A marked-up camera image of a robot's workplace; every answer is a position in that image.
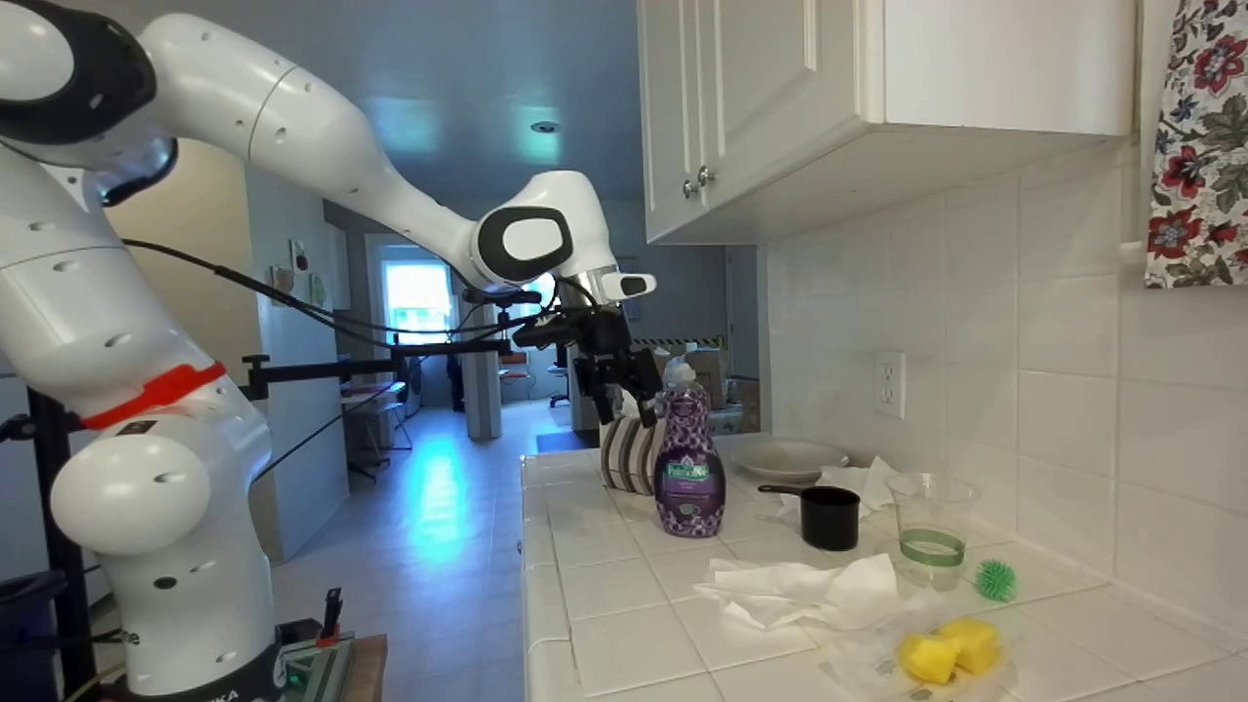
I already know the white oval plate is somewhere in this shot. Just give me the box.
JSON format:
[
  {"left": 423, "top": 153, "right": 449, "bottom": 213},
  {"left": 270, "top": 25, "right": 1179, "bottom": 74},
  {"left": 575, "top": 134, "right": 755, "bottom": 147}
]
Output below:
[{"left": 729, "top": 438, "right": 849, "bottom": 485}]

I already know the clear cup with green band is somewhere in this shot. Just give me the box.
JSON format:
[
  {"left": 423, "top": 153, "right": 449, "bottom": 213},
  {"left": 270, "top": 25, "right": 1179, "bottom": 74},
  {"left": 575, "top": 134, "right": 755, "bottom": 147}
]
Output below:
[{"left": 889, "top": 472, "right": 970, "bottom": 591}]

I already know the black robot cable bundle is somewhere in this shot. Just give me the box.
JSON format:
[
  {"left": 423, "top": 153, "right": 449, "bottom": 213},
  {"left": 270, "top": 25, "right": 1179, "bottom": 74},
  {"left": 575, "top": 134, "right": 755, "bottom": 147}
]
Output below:
[{"left": 116, "top": 235, "right": 618, "bottom": 360}]

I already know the wooden table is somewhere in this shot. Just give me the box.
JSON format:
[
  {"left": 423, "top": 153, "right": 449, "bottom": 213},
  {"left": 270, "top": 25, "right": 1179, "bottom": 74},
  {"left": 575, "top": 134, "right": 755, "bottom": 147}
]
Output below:
[{"left": 277, "top": 632, "right": 395, "bottom": 702}]

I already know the yellow sponge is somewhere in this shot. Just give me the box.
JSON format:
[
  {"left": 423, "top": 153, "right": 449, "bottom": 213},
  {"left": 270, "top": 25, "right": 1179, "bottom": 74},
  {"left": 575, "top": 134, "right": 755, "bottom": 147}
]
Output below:
[
  {"left": 898, "top": 632, "right": 962, "bottom": 690},
  {"left": 936, "top": 617, "right": 1006, "bottom": 680}
]

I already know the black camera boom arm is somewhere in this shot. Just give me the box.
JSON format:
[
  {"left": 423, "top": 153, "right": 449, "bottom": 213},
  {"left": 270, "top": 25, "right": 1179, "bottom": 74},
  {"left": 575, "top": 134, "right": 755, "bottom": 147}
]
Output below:
[{"left": 237, "top": 316, "right": 577, "bottom": 405}]

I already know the red and black clamp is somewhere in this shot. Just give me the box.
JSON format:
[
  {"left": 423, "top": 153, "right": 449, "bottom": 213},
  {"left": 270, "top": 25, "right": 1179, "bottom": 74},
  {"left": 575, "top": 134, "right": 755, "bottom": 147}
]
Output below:
[{"left": 316, "top": 584, "right": 347, "bottom": 646}]

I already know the metal device on table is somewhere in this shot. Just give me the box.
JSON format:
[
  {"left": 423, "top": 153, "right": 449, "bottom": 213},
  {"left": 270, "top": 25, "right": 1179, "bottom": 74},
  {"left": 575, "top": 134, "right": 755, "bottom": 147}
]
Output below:
[{"left": 270, "top": 636, "right": 354, "bottom": 702}]

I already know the black vertical stand pole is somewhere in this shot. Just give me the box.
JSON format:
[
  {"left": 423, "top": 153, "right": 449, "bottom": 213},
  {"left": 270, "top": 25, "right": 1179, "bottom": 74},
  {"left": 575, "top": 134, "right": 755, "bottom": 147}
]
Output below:
[{"left": 22, "top": 387, "right": 103, "bottom": 702}]

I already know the white wall cabinet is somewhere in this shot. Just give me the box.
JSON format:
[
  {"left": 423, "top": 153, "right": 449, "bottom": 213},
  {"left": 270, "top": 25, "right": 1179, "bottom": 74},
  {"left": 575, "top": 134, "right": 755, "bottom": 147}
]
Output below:
[{"left": 632, "top": 0, "right": 1139, "bottom": 251}]

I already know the striped tissue box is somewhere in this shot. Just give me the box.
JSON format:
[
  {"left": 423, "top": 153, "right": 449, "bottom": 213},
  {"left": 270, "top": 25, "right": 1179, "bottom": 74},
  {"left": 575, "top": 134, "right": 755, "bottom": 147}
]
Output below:
[{"left": 598, "top": 387, "right": 690, "bottom": 498}]

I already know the floral curtain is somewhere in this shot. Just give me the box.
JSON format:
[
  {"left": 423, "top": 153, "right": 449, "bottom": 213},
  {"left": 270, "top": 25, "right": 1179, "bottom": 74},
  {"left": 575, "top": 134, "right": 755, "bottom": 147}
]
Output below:
[{"left": 1139, "top": 0, "right": 1248, "bottom": 291}]

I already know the crumpled white wrap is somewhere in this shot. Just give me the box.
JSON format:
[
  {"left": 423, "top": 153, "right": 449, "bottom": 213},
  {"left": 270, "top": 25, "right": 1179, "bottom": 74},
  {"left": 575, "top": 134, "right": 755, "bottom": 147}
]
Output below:
[{"left": 831, "top": 454, "right": 931, "bottom": 522}]

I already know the purple dish soap bottle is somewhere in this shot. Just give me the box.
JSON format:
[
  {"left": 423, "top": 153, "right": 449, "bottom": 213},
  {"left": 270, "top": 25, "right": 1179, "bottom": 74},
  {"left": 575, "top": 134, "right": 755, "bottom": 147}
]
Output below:
[{"left": 646, "top": 360, "right": 729, "bottom": 542}]

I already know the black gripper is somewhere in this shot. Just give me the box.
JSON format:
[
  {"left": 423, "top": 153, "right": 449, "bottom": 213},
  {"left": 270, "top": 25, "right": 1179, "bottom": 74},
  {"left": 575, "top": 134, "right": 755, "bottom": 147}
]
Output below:
[{"left": 568, "top": 308, "right": 666, "bottom": 429}]

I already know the green spiky ball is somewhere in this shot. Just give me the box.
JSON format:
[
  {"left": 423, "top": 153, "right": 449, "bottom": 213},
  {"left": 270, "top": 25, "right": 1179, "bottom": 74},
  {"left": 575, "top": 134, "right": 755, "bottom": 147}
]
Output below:
[{"left": 970, "top": 559, "right": 1022, "bottom": 603}]

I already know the black measuring cup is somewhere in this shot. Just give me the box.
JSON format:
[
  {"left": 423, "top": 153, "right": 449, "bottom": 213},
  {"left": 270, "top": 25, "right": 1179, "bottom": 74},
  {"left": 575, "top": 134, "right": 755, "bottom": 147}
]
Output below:
[{"left": 755, "top": 485, "right": 866, "bottom": 552}]

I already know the clear plastic bag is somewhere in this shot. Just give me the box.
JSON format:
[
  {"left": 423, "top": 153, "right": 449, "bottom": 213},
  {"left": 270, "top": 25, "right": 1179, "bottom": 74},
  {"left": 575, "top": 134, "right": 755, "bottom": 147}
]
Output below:
[{"left": 815, "top": 602, "right": 1045, "bottom": 702}]

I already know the white electrical outlet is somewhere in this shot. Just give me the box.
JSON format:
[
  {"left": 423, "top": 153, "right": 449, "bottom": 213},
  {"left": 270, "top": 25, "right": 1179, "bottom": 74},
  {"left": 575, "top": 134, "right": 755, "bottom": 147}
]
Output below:
[{"left": 871, "top": 347, "right": 909, "bottom": 420}]

